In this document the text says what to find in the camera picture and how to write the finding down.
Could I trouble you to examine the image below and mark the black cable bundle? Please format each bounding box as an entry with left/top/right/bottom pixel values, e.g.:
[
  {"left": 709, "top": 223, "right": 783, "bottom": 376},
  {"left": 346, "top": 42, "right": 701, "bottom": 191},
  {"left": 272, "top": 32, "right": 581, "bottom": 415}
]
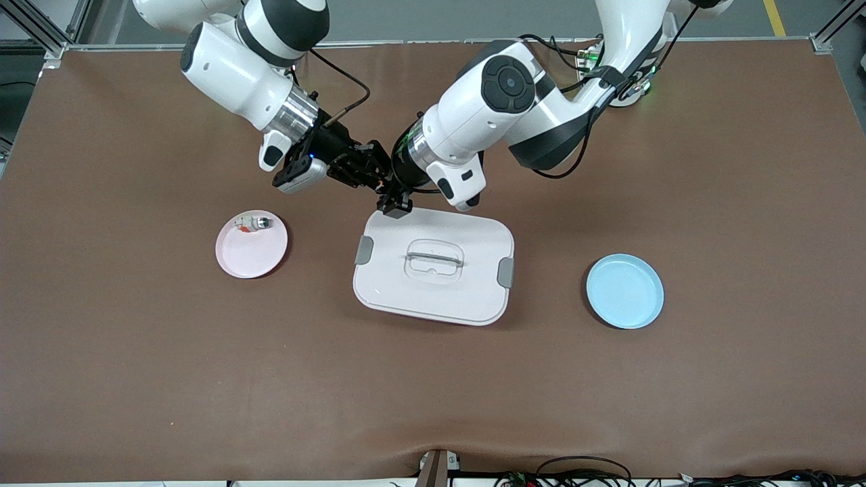
[{"left": 690, "top": 469, "right": 866, "bottom": 487}]

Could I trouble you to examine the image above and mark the black base cable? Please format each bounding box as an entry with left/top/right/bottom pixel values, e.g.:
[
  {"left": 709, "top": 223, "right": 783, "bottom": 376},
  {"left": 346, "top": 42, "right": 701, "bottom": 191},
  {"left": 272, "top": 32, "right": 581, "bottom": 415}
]
[{"left": 519, "top": 32, "right": 603, "bottom": 72}]

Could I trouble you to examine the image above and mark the white lidded storage box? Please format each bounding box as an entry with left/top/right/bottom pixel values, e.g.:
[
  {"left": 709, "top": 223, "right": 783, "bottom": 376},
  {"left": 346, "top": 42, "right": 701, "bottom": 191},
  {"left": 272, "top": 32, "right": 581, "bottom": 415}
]
[{"left": 352, "top": 205, "right": 516, "bottom": 327}]

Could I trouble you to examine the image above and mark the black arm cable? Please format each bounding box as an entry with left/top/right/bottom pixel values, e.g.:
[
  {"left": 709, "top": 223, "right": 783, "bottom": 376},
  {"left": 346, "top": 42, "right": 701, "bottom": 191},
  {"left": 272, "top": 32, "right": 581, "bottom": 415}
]
[
  {"left": 298, "top": 47, "right": 371, "bottom": 129},
  {"left": 474, "top": 0, "right": 704, "bottom": 180}
]

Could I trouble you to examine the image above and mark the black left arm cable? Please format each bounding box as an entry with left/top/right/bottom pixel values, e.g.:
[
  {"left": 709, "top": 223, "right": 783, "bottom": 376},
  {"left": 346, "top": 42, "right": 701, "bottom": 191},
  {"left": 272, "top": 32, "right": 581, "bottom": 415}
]
[{"left": 474, "top": 0, "right": 704, "bottom": 180}]

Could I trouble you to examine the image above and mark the black cable loop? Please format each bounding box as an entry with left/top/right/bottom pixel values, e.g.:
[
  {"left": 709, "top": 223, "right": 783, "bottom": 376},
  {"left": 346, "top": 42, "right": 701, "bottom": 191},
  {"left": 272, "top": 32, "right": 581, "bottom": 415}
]
[{"left": 537, "top": 456, "right": 633, "bottom": 487}]

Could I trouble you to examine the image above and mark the light blue round plate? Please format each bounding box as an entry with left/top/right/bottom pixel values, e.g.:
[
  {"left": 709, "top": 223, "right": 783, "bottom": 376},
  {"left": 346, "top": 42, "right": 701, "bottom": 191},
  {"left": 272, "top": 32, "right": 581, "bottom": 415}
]
[{"left": 586, "top": 254, "right": 664, "bottom": 330}]

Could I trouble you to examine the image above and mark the brown grey mounting bracket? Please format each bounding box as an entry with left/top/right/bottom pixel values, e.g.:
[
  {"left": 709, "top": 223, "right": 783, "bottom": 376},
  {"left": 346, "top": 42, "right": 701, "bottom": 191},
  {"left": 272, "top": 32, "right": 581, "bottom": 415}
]
[{"left": 415, "top": 449, "right": 462, "bottom": 487}]

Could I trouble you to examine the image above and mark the pink round plate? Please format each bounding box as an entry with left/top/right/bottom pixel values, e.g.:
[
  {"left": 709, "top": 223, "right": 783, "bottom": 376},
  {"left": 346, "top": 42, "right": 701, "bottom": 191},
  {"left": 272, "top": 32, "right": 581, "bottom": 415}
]
[{"left": 215, "top": 210, "right": 289, "bottom": 279}]

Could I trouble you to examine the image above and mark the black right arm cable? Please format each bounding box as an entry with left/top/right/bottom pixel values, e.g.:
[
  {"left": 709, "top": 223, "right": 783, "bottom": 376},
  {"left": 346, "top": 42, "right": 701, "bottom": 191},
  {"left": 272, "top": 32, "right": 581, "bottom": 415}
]
[{"left": 298, "top": 47, "right": 371, "bottom": 129}]

